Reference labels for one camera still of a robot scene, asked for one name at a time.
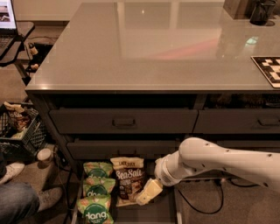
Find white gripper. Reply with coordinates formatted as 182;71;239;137
136;178;163;206

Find brown sea salt chip bag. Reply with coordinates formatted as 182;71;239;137
110;157;146;207

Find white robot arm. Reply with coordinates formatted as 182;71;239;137
136;137;280;206

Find open bottom left drawer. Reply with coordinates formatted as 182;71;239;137
78;160;176;224

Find green dang bag front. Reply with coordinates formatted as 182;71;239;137
77;195;114;224

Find green dang bag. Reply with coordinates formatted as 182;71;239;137
83;162;113;178
83;177;116;197
77;195;114;224

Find green dang bag middle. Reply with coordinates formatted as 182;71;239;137
83;177;116;197

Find green dang bag back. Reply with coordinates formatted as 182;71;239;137
83;162;113;178

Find middle left drawer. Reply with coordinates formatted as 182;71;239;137
67;140;180;160

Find top left drawer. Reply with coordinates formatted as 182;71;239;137
49;108;198;134

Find middle right drawer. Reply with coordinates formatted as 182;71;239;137
217;140;280;152

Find grey counter cabinet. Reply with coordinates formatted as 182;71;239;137
26;1;280;173

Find top right drawer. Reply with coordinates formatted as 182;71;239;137
193;108;280;134

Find wooden block on counter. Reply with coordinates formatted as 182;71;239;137
223;0;256;19

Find grey shoe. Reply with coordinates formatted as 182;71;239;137
38;187;63;212

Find white paper cup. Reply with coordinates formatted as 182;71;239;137
37;148;53;165

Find white shoe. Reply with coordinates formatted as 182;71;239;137
0;162;25;185

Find black plastic crate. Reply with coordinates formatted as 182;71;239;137
0;102;47;161

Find snack bags in crate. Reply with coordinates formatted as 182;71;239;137
3;101;32;139

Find checkered marker board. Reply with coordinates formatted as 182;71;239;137
251;56;280;88

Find black side table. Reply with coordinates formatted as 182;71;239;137
0;21;35;86

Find open laptop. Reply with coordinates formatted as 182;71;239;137
0;0;18;59

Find black mesh cup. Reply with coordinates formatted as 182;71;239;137
249;0;277;25

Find black floor cable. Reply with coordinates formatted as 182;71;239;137
177;178;261;215

